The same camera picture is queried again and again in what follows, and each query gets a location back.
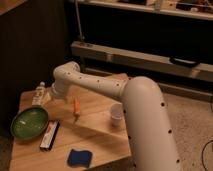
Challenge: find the blue sponge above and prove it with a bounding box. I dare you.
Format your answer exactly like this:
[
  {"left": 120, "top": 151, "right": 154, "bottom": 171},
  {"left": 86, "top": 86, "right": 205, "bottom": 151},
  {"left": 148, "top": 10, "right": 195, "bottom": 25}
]
[{"left": 67, "top": 149, "right": 93, "bottom": 168}]

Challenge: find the black case handle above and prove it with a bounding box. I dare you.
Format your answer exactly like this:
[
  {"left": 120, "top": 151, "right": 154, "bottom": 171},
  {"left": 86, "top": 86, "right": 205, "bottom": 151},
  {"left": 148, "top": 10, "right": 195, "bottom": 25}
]
[{"left": 169, "top": 57, "right": 200, "bottom": 68}]

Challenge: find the orange screwdriver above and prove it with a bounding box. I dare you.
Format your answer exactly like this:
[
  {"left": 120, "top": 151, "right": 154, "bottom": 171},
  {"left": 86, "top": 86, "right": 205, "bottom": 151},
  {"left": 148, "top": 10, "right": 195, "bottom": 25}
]
[{"left": 73, "top": 98, "right": 81, "bottom": 122}]

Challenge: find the white paper cup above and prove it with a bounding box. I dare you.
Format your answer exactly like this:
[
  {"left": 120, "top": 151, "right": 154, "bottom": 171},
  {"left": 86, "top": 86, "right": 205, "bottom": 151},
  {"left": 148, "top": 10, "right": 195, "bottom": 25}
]
[{"left": 110, "top": 103, "right": 123, "bottom": 126}]

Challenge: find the wooden table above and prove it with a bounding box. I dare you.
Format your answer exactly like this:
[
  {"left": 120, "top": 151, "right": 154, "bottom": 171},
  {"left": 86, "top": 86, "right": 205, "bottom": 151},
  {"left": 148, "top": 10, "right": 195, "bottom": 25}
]
[{"left": 9, "top": 86, "right": 130, "bottom": 171}]

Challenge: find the long grey case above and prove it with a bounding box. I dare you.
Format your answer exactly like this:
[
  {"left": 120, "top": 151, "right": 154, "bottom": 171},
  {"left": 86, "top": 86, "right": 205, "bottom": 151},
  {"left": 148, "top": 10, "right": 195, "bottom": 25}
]
[{"left": 71, "top": 41, "right": 213, "bottom": 82}]

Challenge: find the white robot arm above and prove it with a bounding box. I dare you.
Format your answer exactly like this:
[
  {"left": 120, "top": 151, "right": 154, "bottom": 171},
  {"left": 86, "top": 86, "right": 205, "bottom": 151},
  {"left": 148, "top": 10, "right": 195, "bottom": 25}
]
[{"left": 52, "top": 62, "right": 182, "bottom": 171}]

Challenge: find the metal pole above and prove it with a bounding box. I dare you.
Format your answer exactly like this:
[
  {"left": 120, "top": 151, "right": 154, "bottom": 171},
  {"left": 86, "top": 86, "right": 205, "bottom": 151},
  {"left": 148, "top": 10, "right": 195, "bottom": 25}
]
[{"left": 74, "top": 0, "right": 84, "bottom": 42}]

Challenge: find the green ceramic bowl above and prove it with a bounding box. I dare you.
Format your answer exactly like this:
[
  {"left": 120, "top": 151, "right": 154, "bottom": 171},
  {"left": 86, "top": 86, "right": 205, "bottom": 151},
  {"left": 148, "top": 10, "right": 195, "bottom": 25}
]
[{"left": 10, "top": 107, "right": 49, "bottom": 141}]

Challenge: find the wooden shelf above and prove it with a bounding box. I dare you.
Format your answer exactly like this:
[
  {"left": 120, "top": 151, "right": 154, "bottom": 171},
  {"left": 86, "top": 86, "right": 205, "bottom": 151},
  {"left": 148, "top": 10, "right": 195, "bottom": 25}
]
[{"left": 69, "top": 0, "right": 213, "bottom": 22}]

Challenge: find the white tube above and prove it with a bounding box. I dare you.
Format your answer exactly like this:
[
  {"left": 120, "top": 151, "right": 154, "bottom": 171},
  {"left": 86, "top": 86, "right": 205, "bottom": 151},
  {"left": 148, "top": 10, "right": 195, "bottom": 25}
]
[{"left": 32, "top": 82, "right": 45, "bottom": 106}]

